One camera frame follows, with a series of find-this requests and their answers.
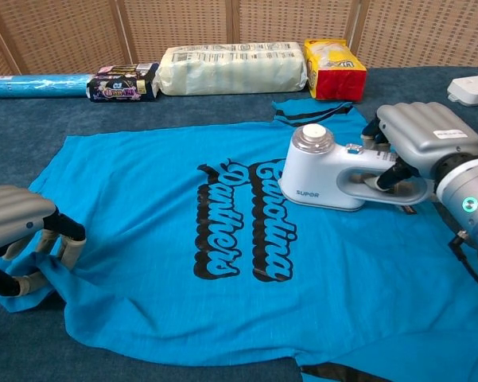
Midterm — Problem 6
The yellow red tissue pack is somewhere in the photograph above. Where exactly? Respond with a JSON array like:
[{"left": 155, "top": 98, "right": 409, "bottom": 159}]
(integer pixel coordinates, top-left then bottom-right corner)
[{"left": 304, "top": 38, "right": 367, "bottom": 101}]

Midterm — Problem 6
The long white tissue pack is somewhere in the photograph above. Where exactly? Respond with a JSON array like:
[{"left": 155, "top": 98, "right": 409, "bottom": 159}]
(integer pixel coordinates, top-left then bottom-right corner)
[{"left": 153, "top": 41, "right": 309, "bottom": 96}]

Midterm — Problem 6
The blue printed T-shirt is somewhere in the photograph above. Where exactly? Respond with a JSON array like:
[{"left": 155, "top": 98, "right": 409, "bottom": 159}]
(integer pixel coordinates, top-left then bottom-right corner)
[{"left": 0, "top": 99, "right": 478, "bottom": 382}]

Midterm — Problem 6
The blue plastic film roll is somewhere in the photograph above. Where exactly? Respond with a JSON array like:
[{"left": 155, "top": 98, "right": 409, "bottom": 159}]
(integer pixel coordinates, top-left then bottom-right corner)
[{"left": 0, "top": 73, "right": 99, "bottom": 99}]

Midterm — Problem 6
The wicker folding screen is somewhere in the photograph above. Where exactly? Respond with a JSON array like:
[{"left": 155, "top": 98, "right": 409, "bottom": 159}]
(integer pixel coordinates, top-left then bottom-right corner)
[{"left": 0, "top": 0, "right": 478, "bottom": 76}]

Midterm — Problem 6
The white handheld garment steamer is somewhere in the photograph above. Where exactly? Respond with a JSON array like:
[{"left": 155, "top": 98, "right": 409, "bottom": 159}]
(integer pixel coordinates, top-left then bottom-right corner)
[{"left": 280, "top": 123, "right": 434, "bottom": 212}]

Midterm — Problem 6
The white power strip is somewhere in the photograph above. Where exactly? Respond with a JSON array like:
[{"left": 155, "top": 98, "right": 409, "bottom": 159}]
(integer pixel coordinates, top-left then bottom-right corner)
[{"left": 447, "top": 73, "right": 478, "bottom": 107}]

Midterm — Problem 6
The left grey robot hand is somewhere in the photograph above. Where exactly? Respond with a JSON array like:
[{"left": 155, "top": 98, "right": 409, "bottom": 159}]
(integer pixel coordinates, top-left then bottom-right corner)
[{"left": 0, "top": 185, "right": 87, "bottom": 298}]

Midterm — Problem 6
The dark sanitary pad package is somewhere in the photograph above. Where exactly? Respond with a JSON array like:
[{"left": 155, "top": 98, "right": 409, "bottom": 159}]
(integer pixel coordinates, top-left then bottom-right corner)
[{"left": 86, "top": 62, "right": 160, "bottom": 103}]

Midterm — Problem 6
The teal carpet table cover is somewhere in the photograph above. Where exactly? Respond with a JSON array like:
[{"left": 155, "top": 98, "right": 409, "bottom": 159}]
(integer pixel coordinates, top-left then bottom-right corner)
[{"left": 0, "top": 65, "right": 478, "bottom": 382}]

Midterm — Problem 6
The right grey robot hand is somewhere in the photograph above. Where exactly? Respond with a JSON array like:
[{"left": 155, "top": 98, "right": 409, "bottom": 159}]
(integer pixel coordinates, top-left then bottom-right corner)
[{"left": 359, "top": 101, "right": 478, "bottom": 193}]

